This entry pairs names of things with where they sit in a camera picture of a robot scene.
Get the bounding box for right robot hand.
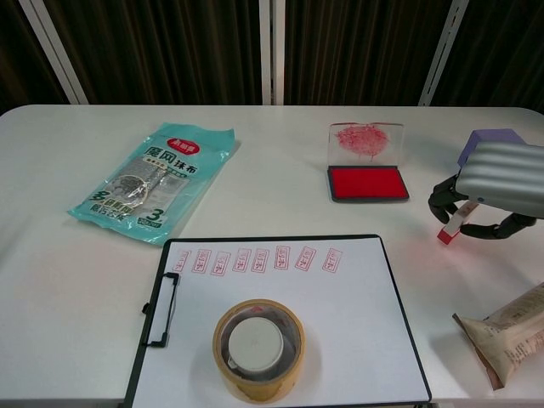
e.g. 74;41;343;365
428;141;544;241

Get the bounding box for purple foam cube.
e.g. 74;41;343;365
457;129;524;169

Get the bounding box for white stamp with red base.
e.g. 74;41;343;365
436;201;476;247

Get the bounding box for yellow packing tape roll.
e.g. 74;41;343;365
212;298;306;403

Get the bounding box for white metal frame post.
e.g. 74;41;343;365
19;0;89;105
418;0;468;107
258;0;286;106

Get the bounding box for brown snack package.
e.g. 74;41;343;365
451;280;544;390

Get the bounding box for white stamped paper sheet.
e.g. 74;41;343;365
133;237;428;403

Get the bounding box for black clipboard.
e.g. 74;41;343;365
125;233;433;405

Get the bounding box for black pleated curtain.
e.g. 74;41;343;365
0;0;69;116
42;0;264;105
282;0;456;106
433;0;544;114

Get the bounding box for teal cloth package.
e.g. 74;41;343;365
66;122;236;247

